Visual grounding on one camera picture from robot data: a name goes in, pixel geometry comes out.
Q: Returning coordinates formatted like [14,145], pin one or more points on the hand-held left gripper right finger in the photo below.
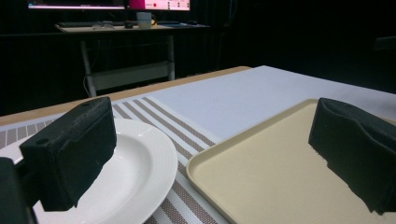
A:
[358,146]

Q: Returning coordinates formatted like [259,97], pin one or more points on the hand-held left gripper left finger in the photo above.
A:
[71,152]

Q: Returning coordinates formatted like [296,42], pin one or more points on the white round plate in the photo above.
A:
[137,168]

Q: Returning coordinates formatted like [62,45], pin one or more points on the beige plastic tray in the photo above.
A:
[264,180]

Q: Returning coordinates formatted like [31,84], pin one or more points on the striped woven placemat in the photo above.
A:
[174,133]

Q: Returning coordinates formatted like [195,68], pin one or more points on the background desk with metal legs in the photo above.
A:
[130,53]

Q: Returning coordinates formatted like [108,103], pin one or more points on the white table mat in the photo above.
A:
[249,99]

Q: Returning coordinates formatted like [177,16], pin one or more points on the dark keyboard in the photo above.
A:
[79,24]

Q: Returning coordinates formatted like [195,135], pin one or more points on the white mug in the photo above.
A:
[144,20]

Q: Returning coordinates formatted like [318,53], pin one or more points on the computer monitor with pink screen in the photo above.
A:
[158,4]

